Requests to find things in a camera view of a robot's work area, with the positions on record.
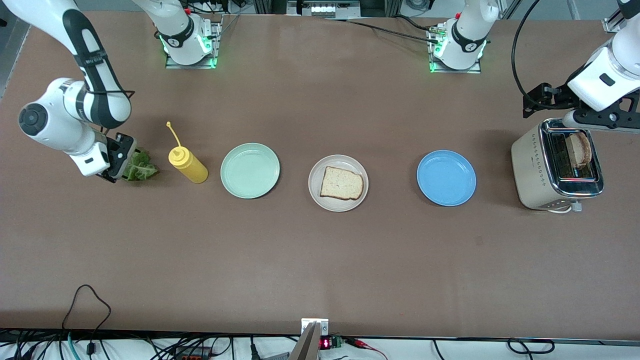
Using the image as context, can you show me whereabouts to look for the black flat looped cable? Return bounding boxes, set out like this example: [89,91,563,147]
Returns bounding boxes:
[506,338,556,355]

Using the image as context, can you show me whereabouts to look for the black cable to arm base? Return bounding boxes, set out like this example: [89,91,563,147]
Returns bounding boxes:
[322,15,441,46]

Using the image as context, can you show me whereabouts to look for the red and black clip lead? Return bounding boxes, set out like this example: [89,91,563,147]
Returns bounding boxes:
[345,337,388,360]

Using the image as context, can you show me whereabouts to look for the grey aluminium bar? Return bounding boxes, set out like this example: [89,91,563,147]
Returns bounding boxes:
[287,321,321,360]

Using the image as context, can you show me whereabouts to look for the green lettuce leaf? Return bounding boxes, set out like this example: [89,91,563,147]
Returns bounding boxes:
[121,148,160,182]

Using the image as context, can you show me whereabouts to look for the silver mounting bracket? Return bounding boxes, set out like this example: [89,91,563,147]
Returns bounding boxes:
[300,318,330,337]

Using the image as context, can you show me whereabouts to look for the cream and chrome toaster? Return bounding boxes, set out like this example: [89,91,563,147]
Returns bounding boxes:
[510,118,605,211]

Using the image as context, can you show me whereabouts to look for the white power strip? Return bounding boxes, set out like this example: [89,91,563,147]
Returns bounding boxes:
[287,0,362,19]

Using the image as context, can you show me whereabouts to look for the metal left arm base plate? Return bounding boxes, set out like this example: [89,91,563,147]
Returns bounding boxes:
[427,24,484,75]

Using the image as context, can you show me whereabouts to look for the light green plate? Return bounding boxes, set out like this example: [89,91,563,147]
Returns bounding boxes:
[220,142,281,200]

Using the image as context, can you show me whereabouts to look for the beige plate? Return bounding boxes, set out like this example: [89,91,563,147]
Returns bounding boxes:
[307,154,370,213]

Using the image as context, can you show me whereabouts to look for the teal cable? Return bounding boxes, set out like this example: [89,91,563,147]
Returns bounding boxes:
[66,331,82,360]

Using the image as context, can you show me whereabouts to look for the white toaster power cord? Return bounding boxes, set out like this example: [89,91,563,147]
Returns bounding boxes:
[547,199,584,215]

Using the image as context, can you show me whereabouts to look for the brown crusted bread slice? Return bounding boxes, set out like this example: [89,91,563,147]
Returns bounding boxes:
[565,131,593,168]

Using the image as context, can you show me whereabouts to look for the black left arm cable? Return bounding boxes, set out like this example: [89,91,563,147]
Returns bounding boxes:
[511,0,573,110]

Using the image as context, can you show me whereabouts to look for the pale bread slice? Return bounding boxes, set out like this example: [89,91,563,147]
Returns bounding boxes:
[320,166,364,201]

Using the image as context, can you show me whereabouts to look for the black looped cable with plug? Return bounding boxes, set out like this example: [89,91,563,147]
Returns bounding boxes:
[61,284,112,357]

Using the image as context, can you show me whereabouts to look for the yellow mustard squeeze bottle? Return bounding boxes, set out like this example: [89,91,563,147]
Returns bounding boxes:
[166,121,209,184]

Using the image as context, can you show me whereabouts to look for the silver aluminium frame profile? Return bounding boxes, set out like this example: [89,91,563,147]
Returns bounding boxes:
[603,10,623,34]

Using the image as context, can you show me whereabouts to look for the blue plate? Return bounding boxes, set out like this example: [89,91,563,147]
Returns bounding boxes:
[416,149,478,207]

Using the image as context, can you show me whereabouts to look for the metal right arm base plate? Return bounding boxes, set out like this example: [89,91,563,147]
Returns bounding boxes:
[165,14,224,70]

